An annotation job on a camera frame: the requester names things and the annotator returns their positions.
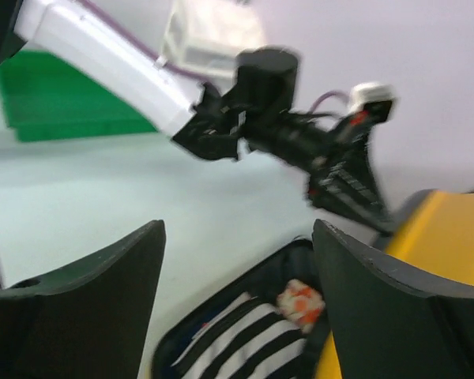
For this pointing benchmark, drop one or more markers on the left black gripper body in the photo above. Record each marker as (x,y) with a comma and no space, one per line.
(258,110)

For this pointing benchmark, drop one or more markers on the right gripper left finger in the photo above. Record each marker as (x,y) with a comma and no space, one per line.
(87,319)

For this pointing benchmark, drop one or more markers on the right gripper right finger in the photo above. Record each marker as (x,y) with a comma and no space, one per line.
(390,319)

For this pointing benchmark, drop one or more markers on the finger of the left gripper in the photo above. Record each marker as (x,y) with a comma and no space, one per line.
(346,187)

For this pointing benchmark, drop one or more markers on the orange floral cloth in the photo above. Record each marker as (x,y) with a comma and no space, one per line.
(300,304)

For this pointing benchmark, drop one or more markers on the yellow Pikachu hard-shell suitcase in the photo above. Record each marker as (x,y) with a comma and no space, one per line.
(435,234)

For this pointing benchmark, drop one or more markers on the black white striped garment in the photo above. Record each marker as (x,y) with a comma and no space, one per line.
(248,339)

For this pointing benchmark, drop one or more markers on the green plastic tray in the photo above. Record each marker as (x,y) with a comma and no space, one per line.
(45,99)

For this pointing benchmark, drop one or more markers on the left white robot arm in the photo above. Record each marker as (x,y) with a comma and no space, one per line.
(82,35)

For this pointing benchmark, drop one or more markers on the white plastic drawer organizer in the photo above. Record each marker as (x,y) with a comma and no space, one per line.
(203,38)

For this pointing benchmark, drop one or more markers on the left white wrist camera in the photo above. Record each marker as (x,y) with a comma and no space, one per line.
(375,98)

